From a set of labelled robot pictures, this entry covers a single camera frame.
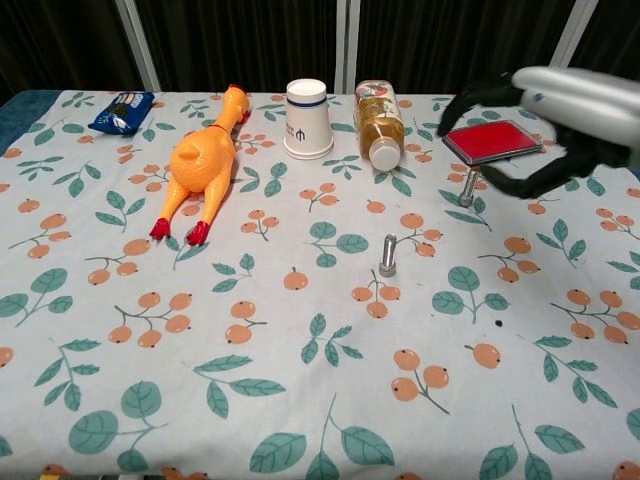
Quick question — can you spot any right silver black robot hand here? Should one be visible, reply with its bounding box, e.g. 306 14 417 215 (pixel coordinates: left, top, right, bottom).
437 66 640 200

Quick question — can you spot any silver bolt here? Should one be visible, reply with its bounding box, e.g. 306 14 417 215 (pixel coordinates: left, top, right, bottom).
457 167 480 207
378 232 399 278

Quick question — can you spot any dark curtain panel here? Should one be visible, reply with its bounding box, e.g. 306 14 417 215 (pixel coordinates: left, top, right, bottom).
130 0 346 95
564 0 640 84
357 0 576 97
0 0 144 101

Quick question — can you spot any red ink pad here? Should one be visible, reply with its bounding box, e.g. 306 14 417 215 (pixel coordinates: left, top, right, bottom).
441 119 545 166

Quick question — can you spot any tea bottle with white cap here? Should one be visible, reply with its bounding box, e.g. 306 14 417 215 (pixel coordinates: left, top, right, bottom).
353 78 407 172

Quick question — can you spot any white paper cup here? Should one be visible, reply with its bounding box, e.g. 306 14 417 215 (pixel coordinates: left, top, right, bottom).
283 78 335 161

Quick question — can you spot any floral print tablecloth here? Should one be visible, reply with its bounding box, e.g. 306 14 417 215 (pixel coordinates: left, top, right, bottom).
0 89 640 480

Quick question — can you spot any yellow rubber chicken toy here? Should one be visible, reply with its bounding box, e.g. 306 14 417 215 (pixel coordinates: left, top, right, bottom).
149 83 252 247

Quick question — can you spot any blue cookie packet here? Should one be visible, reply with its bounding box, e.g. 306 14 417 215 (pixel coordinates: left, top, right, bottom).
87 90 156 137

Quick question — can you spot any white screen frame post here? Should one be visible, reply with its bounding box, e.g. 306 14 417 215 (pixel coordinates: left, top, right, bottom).
333 0 362 95
547 0 599 71
113 0 162 94

